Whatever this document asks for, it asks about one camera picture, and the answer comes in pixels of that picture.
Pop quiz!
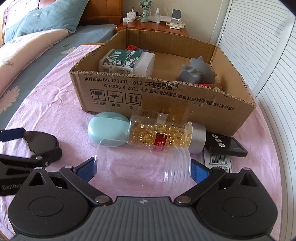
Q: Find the clear plastic labelled case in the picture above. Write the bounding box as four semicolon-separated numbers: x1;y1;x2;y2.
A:
203;149;232;173

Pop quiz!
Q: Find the white remote control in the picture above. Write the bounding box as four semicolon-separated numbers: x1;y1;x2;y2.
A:
166;22;185;30

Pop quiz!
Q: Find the pink cloth cover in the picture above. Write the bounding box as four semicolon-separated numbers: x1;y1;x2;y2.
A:
0;44;283;240

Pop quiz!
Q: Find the grey cat figurine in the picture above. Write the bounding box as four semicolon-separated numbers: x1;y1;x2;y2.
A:
176;56;217;84

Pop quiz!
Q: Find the pink floral quilt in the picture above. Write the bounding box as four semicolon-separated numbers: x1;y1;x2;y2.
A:
0;29;70;94

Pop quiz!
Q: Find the black remote device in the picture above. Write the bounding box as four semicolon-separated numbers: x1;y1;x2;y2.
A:
205;132;248;157

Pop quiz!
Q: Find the wooden bed headboard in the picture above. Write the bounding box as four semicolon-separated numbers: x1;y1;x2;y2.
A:
79;0;123;26

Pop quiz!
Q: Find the white router box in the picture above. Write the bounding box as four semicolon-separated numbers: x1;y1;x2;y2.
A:
148;13;171;22

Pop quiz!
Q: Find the blue pillow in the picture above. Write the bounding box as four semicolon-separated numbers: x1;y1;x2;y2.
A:
4;0;88;43

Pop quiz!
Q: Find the dark blue toy train block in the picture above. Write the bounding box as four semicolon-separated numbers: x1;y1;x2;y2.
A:
126;45;149;52

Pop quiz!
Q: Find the red toy train block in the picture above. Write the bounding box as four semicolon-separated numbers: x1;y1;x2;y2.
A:
198;83;223;91

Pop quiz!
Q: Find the yellow capsule bottle silver cap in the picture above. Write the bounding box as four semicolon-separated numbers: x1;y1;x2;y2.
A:
128;109;207;154

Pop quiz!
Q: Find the white power strip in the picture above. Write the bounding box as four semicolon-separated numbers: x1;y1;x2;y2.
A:
123;8;140;23

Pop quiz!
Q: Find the blue grey bed sheet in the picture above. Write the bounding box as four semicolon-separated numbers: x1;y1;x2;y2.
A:
1;24;116;129

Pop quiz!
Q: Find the green mini desk fan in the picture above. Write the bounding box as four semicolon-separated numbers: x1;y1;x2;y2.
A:
139;0;153;23

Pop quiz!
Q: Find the clear plastic jar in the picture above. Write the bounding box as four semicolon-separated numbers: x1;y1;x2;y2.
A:
94;140;191;196

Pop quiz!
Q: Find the black oval glossy object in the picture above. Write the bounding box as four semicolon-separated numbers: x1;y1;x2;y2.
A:
23;131;59;154

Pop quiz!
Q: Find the clear small spray bottle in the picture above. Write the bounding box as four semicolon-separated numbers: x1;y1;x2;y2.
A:
152;8;161;23

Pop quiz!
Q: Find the light blue oval case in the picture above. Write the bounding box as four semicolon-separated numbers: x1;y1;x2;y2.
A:
87;111;130;147

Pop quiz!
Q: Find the white green medical bottle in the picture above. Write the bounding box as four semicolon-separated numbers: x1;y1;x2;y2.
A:
98;49;155;77

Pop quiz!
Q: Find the white smart display clock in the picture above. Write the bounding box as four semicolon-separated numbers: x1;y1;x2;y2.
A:
171;9;182;24

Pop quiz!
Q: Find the wooden nightstand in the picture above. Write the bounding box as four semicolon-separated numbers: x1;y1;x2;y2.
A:
116;21;189;37

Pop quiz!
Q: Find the brown cardboard box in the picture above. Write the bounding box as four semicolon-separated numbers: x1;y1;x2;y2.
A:
70;29;256;136

